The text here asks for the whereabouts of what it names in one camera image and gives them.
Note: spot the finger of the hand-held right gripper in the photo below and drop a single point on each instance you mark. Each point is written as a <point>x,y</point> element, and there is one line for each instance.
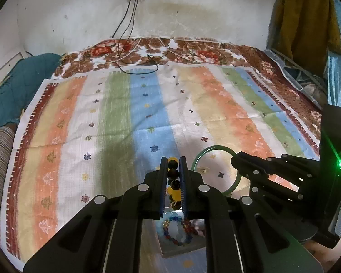
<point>272,192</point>
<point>287,166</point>

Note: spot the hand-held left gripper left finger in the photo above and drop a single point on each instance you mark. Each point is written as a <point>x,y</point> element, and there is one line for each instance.
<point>162,193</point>

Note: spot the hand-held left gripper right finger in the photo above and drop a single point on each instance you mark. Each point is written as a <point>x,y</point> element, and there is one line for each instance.
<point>183,187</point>

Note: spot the green bangle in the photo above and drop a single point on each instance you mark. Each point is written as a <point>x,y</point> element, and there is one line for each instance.
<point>216,147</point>

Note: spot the metal tin box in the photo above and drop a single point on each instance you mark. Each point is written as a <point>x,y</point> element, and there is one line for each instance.
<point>176,251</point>

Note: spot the striped pastel cloth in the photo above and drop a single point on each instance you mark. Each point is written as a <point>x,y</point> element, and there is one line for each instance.
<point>116,119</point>

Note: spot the mustard garment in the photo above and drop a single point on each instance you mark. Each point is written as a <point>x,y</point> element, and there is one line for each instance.
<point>304,20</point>

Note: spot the striped bolster pillow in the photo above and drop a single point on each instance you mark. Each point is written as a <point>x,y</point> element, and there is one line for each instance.
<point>0,159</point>

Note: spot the teal quilted pillow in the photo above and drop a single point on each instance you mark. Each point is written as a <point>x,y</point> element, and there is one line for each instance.
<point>17,76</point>

